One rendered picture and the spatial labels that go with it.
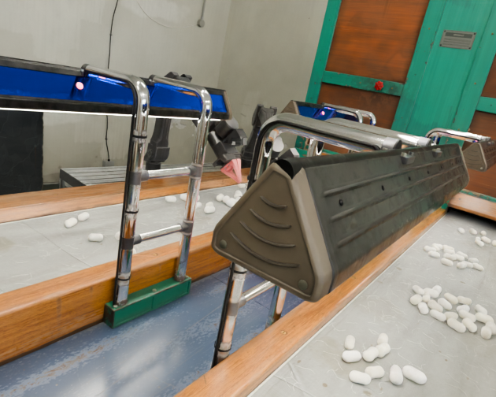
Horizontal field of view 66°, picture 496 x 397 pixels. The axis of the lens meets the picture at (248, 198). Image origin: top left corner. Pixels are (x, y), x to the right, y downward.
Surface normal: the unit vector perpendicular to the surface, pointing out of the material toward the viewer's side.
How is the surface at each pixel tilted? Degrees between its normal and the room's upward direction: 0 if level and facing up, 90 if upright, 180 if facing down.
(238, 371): 0
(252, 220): 89
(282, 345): 0
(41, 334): 90
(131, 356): 0
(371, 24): 90
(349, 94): 91
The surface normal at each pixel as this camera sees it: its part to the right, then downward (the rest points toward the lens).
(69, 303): 0.79, 0.32
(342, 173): 0.77, -0.22
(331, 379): 0.19, -0.94
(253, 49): -0.65, 0.11
